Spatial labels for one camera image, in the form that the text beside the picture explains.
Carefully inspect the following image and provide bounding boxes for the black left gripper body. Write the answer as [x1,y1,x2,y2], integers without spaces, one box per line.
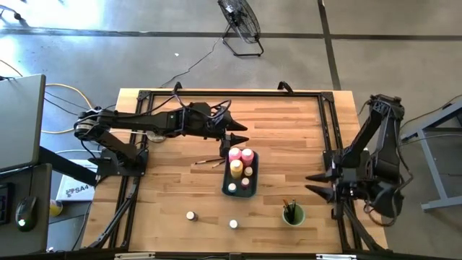
[187,102,234,158]

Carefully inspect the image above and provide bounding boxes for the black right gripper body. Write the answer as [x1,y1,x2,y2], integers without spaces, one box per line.
[331,158,367,220]

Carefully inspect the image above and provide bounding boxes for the large yellow paint bottle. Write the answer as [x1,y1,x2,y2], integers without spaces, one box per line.
[230,160,244,180]

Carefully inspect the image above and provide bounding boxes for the black paintbrush silver ferrule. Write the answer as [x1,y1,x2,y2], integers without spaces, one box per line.
[194,157,226,165]

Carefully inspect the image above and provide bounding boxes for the teal plastic bin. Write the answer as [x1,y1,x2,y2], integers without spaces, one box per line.
[221,148,260,199]

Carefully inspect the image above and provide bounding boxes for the green cup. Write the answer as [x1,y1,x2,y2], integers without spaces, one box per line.
[282,202,306,228]

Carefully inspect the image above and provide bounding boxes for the grey metal table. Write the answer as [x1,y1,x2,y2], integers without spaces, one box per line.
[419,102,462,213]

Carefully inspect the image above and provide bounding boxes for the black floor fan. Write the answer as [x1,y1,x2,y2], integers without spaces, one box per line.
[217,0,266,58]

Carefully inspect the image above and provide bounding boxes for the black metal bar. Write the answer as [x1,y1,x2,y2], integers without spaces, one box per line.
[38,146,98,187]

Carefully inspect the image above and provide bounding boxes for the white cardboard box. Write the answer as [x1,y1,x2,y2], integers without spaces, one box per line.
[56,158,99,202]

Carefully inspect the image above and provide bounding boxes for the yellow round object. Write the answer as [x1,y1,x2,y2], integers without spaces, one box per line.
[49,199,64,218]

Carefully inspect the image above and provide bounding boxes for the black desk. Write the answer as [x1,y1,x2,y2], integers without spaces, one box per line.
[0,162,53,256]

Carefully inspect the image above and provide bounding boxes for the grey monitor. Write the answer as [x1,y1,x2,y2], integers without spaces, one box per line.
[0,74,47,173]

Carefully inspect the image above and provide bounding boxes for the black computer mouse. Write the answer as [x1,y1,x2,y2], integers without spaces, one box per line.
[14,196,38,233]

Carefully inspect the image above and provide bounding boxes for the black keyboard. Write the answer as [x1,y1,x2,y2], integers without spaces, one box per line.
[0,183,9,225]

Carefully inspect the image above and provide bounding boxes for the black fan cable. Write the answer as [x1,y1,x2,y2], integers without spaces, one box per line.
[160,35,223,89]

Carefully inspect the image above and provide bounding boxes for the silver bracket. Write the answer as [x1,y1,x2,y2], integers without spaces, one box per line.
[113,252,157,260]
[315,253,359,260]

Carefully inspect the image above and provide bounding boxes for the white lamp cable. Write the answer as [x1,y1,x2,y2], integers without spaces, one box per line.
[110,129,148,136]

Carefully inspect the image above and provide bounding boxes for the black floor cable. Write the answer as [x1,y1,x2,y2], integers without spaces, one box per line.
[396,92,462,145]

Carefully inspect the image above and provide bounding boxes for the yellow cable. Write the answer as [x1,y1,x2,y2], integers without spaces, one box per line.
[40,82,97,135]

